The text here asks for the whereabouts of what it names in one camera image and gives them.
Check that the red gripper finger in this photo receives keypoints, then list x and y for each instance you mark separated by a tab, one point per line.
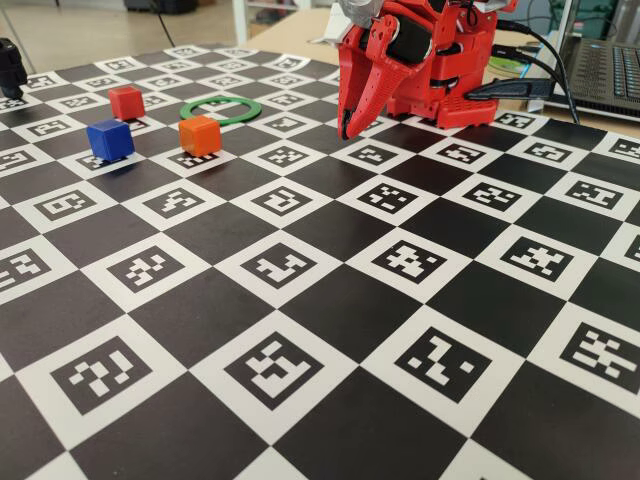
352	75
382	85

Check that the orange cube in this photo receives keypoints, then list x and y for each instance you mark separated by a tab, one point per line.
200	135

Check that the red cube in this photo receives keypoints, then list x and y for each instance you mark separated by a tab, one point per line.
126	102

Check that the blue cube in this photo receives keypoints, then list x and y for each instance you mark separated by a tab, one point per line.
110	142

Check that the red robot arm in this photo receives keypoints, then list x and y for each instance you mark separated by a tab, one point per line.
460	70

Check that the grey laptop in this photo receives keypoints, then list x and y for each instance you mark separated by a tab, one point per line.
600	70

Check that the black white marker checkerboard mat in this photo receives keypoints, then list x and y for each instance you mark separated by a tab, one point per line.
320	300

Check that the white furniture post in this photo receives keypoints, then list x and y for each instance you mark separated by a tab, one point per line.
240	20

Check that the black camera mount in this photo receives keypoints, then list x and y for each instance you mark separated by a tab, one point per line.
11	65

